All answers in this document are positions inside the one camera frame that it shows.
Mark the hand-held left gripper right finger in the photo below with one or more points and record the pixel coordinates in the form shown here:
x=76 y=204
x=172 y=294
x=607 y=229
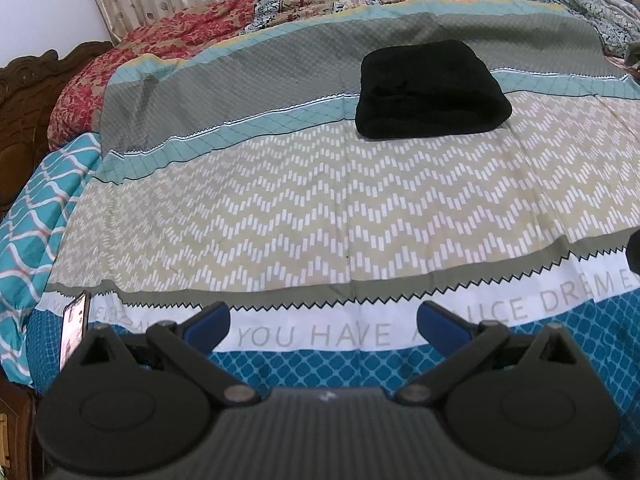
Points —
x=440 y=325

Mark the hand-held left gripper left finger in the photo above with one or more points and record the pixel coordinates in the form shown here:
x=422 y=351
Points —
x=207 y=327

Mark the black pants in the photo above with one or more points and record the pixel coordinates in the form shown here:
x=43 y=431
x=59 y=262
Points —
x=430 y=90

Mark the smartphone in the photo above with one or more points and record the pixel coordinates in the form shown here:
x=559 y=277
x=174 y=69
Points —
x=75 y=327

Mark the zigzag patterned bedspread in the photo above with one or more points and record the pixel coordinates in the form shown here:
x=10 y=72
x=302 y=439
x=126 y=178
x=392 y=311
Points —
x=280 y=200

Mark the teal wavy pattern bedsheet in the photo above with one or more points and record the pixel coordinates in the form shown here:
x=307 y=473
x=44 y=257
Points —
x=40 y=210

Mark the wooden nightstand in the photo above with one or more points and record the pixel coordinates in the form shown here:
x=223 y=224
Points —
x=15 y=430

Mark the carved wooden headboard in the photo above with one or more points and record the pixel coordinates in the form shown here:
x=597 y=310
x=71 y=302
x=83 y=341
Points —
x=30 y=110

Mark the red floral pillow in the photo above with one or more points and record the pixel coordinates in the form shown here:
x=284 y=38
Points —
x=160 y=45

